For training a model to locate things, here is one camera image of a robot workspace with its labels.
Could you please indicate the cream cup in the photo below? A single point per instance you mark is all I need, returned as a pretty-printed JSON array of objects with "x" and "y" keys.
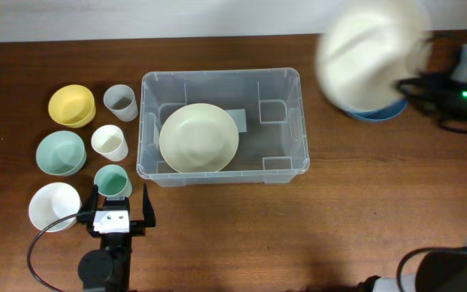
[{"x": 109, "y": 141}]

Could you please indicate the light green bowl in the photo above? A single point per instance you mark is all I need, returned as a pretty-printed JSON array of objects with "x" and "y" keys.
[{"x": 61, "y": 153}]

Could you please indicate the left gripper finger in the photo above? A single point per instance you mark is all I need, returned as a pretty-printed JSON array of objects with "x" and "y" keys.
[
  {"x": 147, "y": 209},
  {"x": 90, "y": 204}
]

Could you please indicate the yellow bowl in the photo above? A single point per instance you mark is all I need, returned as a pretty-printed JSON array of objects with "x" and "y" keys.
[{"x": 72, "y": 106}]

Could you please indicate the clear plastic storage container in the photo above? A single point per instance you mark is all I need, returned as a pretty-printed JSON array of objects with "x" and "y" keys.
[{"x": 273, "y": 150}]

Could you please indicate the dark blue plate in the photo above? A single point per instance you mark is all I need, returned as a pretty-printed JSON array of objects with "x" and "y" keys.
[{"x": 381, "y": 115}]

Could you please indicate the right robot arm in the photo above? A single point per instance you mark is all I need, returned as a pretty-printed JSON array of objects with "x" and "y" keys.
[{"x": 431, "y": 268}]

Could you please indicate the green cup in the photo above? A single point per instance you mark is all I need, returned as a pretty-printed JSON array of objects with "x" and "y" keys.
[{"x": 113, "y": 181}]

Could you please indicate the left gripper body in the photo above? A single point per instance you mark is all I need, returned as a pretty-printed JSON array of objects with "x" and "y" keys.
[{"x": 136, "y": 228}]

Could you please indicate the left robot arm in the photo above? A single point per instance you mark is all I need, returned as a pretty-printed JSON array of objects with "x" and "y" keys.
[{"x": 108, "y": 267}]

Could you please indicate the cream plate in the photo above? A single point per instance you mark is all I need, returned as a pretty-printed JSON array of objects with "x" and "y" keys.
[
  {"x": 199, "y": 138},
  {"x": 366, "y": 50}
]

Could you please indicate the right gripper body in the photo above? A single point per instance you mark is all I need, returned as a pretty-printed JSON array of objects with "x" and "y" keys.
[{"x": 455, "y": 100}]

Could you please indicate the white bowl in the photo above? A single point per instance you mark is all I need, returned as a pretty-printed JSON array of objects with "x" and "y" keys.
[{"x": 53, "y": 202}]

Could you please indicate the grey cup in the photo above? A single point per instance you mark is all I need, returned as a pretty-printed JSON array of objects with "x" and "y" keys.
[{"x": 120, "y": 100}]

